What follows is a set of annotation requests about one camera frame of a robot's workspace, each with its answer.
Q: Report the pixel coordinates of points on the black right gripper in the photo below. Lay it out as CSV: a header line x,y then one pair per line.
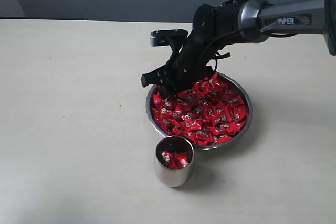
x,y
195,62

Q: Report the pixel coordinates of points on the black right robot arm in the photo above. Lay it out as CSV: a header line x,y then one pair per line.
x,y
235,21

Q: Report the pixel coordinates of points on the red wrapped candies pile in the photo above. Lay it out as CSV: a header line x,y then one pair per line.
x,y
202,113

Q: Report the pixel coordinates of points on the steel bowl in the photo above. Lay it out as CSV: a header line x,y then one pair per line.
x,y
246,119

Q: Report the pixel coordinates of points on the red candies in cup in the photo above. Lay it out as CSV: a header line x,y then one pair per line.
x,y
175,160

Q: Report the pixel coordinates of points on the steel cup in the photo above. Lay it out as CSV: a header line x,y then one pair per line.
x,y
173,177

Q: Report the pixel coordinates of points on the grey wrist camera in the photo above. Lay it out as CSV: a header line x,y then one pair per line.
x,y
168,37

